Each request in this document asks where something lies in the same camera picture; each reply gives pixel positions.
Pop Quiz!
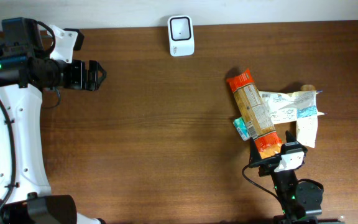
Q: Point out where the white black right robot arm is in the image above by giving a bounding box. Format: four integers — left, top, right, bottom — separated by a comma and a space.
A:
242, 131, 342, 224

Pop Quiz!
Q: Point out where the white tube with tan cap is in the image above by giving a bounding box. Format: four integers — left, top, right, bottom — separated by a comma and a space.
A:
296, 85, 318, 148

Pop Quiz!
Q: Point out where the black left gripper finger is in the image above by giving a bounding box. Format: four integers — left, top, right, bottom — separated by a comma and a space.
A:
87, 76, 106, 90
88, 60, 107, 75

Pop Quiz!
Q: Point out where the teal pocket tissue pack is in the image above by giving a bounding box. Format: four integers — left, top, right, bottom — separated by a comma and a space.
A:
233, 118, 250, 141

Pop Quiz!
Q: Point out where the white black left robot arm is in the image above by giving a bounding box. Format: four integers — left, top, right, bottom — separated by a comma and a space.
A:
0, 17, 106, 223

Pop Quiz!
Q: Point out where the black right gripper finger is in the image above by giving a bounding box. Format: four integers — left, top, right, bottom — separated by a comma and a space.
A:
249, 138, 262, 168
285, 131, 308, 154

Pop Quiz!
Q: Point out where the yellow wet wipes pack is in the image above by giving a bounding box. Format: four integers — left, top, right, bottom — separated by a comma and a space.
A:
259, 90, 324, 124

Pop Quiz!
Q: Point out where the orange spaghetti pasta pack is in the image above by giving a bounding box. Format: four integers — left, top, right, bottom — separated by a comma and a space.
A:
226, 70, 283, 159

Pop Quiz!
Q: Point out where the white barcode scanner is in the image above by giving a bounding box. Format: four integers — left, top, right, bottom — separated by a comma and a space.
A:
167, 15, 195, 57

